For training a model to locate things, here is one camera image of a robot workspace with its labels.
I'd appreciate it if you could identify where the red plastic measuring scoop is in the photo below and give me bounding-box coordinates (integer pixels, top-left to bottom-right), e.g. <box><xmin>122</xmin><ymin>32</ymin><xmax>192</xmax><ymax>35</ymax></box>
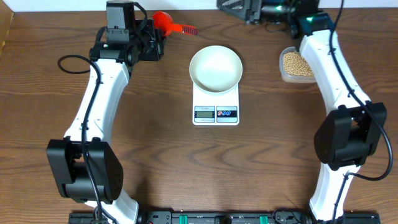
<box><xmin>153</xmin><ymin>11</ymin><xmax>198</xmax><ymax>37</ymax></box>

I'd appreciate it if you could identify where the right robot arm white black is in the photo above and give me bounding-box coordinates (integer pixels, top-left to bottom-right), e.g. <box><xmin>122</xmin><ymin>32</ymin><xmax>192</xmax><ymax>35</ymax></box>
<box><xmin>216</xmin><ymin>0</ymin><xmax>387</xmax><ymax>223</ymax></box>

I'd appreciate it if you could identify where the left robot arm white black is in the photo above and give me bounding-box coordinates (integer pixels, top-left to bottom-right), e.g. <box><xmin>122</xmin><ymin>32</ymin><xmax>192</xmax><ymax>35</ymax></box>
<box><xmin>46</xmin><ymin>19</ymin><xmax>165</xmax><ymax>223</ymax></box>

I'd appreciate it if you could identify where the cream round bowl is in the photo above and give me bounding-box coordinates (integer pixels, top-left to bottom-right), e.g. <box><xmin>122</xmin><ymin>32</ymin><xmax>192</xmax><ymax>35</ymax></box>
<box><xmin>189</xmin><ymin>45</ymin><xmax>243</xmax><ymax>94</ymax></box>

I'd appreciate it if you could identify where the white digital kitchen scale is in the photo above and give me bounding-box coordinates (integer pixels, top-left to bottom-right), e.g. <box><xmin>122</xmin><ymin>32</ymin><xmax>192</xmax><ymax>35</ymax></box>
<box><xmin>192</xmin><ymin>85</ymin><xmax>240</xmax><ymax>126</ymax></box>

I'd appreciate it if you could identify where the clear plastic container of soybeans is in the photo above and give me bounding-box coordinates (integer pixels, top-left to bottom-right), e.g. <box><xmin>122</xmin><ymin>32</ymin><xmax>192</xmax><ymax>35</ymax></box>
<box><xmin>279</xmin><ymin>47</ymin><xmax>316</xmax><ymax>84</ymax></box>

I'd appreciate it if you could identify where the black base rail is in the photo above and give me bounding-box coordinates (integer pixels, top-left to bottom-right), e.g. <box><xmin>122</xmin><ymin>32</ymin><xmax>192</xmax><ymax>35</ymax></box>
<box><xmin>68</xmin><ymin>210</ymin><xmax>381</xmax><ymax>224</ymax></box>

